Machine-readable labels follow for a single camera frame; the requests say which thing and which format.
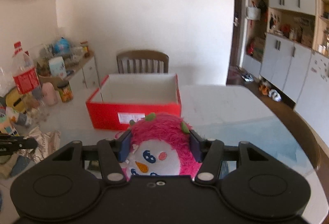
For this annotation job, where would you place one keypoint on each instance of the red cardboard box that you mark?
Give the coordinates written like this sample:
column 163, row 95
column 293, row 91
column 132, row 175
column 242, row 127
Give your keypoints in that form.
column 126, row 97

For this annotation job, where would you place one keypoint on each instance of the pink small bottle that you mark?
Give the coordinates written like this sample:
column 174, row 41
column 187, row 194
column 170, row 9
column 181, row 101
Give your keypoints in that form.
column 49, row 93

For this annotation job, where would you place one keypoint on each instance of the silver snack bag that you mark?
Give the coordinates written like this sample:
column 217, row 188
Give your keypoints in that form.
column 47, row 144

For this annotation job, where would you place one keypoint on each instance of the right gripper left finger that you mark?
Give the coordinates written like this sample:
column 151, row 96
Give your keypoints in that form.
column 110, row 154

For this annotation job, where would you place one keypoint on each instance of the pink plush toy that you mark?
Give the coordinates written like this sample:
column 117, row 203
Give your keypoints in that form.
column 160, row 145

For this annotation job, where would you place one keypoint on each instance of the white side cabinet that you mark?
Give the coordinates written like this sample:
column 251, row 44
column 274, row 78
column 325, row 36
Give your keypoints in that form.
column 82, row 76

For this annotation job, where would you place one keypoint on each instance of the white cabinet row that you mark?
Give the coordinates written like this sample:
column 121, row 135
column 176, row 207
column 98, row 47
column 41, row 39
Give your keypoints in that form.
column 288, row 41

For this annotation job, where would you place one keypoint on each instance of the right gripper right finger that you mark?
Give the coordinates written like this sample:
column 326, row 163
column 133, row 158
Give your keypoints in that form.
column 210, row 154

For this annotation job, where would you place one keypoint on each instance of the red label plastic bottle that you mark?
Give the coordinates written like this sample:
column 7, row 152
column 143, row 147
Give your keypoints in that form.
column 24, row 73

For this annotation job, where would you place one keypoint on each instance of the orange label jar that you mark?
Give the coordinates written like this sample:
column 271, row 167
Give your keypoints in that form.
column 65, row 92

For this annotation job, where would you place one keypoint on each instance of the brown wooden chair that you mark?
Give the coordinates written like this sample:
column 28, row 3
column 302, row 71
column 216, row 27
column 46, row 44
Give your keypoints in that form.
column 142, row 61

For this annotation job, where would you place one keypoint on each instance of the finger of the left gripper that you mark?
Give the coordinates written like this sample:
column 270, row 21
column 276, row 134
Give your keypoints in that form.
column 11, row 144

